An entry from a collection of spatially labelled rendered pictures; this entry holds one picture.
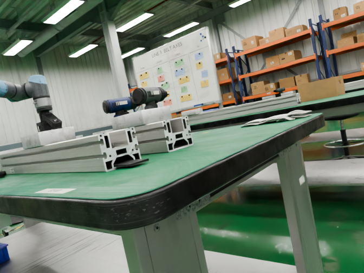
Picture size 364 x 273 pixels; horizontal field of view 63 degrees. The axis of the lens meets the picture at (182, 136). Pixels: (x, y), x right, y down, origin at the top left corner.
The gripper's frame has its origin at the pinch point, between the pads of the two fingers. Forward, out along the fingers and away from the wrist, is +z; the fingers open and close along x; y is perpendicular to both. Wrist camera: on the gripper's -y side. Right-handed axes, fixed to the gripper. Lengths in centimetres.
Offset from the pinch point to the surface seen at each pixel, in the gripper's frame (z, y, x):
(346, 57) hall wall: -78, 135, -1028
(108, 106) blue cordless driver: -12.8, -35.5, -10.7
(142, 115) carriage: -5, -77, 6
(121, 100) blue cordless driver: -14.3, -36.8, -16.7
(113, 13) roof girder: -351, 599, -504
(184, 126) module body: 1, -83, -3
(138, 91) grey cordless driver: -14, -58, -10
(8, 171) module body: 4.4, -11.4, 24.3
